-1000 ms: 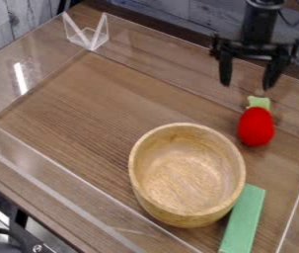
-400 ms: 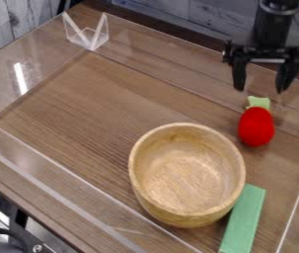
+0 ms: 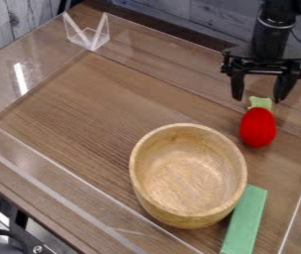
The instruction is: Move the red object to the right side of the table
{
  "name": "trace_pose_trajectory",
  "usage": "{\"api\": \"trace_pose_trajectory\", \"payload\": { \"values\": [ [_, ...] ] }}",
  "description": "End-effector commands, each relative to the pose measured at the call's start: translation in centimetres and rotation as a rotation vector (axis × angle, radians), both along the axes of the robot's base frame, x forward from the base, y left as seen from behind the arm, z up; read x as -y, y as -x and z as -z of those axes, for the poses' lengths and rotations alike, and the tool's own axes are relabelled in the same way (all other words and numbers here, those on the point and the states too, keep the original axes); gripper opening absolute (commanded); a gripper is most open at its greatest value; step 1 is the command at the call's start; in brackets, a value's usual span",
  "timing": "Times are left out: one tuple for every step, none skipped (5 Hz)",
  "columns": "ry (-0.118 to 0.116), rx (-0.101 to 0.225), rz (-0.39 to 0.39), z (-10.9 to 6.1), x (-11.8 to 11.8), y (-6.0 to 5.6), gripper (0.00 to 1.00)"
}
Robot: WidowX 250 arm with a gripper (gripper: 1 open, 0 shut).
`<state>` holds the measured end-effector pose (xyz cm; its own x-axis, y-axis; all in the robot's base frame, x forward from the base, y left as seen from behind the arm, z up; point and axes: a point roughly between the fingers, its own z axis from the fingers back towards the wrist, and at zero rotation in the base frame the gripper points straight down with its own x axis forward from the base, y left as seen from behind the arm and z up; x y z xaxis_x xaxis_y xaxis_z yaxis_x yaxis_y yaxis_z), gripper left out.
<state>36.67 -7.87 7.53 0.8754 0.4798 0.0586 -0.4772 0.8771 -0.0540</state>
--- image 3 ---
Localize red plush strawberry toy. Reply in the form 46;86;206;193
238;96;277;148

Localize clear acrylic corner bracket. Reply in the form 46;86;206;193
62;13;109;52

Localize green rectangular block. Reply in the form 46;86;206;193
219;185;267;254

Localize black table leg bracket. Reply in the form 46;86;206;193
9;208;56;254

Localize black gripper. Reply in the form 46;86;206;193
220;46;301;103

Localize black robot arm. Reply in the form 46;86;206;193
220;0;301;103

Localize clear acrylic enclosure walls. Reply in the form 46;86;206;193
0;3;301;254

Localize wooden bowl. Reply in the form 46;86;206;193
128;123;247;229

